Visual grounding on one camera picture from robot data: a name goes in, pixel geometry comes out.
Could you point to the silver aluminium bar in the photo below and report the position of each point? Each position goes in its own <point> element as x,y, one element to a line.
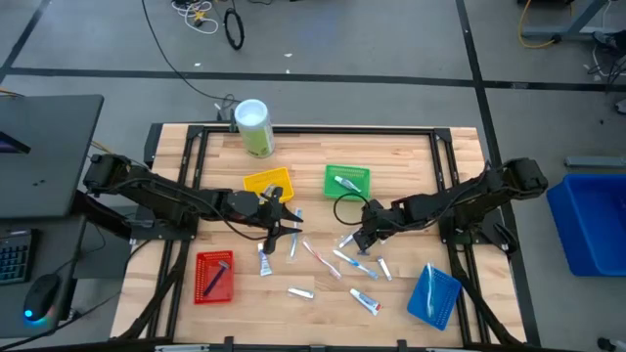
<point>181,348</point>

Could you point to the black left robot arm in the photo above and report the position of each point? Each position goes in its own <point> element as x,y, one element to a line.
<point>161,195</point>

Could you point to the grey metal bar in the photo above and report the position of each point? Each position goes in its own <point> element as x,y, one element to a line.
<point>594,162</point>

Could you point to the black monitor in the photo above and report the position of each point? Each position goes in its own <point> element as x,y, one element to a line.
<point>10,144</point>

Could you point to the silver nail clipper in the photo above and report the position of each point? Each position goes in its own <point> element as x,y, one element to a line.
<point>267,190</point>
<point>384,268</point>

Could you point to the black aluminium table frame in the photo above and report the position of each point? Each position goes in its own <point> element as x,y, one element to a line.
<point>342,130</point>

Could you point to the bagged blue white toothbrush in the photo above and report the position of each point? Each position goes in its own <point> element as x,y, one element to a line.
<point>295,234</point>
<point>354,264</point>

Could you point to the red white toothpaste tube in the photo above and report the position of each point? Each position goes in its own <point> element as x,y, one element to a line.
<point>365,301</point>

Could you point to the black backlit keyboard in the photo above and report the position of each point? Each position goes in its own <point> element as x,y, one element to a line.
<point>14,256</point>

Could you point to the purple white toothpaste tube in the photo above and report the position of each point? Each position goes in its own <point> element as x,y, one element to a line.
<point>347,184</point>

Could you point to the black desk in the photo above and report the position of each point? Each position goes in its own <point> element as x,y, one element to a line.
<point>49,156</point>

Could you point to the yellow plastic basket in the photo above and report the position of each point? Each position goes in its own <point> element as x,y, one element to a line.
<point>254,183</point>

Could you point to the red plastic basket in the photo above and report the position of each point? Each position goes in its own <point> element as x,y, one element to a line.
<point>225,293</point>

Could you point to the white green wipes canister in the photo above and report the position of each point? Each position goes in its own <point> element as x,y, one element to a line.
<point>254,127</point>

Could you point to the bagged red white toothbrush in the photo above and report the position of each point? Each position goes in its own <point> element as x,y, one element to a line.
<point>320,258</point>

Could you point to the black computer mouse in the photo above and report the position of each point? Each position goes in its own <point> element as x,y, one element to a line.
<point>41,293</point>

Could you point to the green plastic basket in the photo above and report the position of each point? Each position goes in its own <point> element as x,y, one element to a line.
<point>359,173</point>

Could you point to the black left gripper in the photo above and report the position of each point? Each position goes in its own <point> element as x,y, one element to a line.
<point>247,205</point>

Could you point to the blue plastic basket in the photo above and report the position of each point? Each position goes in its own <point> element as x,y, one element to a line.
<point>445,298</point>

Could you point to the grey stand base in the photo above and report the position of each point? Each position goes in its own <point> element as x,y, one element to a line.
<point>567,33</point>

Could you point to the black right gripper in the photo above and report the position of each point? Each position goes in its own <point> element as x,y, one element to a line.
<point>379,217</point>

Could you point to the blue plastic bin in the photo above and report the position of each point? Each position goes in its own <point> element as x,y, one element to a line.
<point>592,225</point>

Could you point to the white blue toothpaste tube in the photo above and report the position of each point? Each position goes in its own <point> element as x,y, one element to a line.
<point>264,264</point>

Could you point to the small white toothpaste tube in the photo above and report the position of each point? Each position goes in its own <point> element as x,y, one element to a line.
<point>345,241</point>

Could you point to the small white tube bottom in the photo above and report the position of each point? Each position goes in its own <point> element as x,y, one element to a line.
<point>300,293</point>

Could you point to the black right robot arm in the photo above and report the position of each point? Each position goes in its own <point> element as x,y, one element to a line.
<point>469,195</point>

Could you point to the dark blue disposable razor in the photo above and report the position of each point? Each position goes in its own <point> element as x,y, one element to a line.
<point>215,281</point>

